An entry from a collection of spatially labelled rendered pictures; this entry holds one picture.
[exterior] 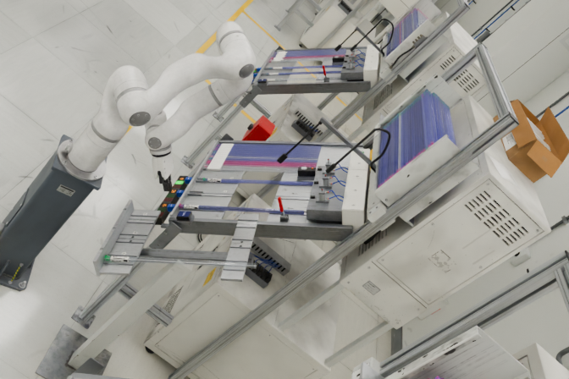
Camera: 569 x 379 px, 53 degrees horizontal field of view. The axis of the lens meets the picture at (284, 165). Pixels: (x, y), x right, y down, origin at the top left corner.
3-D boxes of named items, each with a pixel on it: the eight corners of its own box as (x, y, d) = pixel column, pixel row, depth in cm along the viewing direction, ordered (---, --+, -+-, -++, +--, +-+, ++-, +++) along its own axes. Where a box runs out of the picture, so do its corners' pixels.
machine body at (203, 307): (135, 349, 263) (215, 281, 234) (185, 255, 323) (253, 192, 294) (242, 427, 276) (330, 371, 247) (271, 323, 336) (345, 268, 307)
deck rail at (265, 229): (170, 233, 225) (168, 219, 222) (172, 229, 227) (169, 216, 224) (352, 242, 212) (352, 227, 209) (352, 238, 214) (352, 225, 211)
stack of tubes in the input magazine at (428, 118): (377, 188, 204) (435, 141, 191) (381, 128, 247) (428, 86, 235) (401, 210, 206) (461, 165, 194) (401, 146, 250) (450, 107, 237)
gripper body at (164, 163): (156, 143, 224) (161, 168, 230) (146, 155, 216) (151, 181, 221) (174, 143, 223) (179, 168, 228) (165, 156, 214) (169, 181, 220)
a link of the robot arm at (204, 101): (224, 116, 204) (153, 157, 208) (223, 99, 218) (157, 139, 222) (210, 96, 200) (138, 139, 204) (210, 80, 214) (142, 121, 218)
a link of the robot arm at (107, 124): (94, 139, 198) (130, 93, 186) (85, 100, 207) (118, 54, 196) (124, 145, 206) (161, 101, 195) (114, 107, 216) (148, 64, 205)
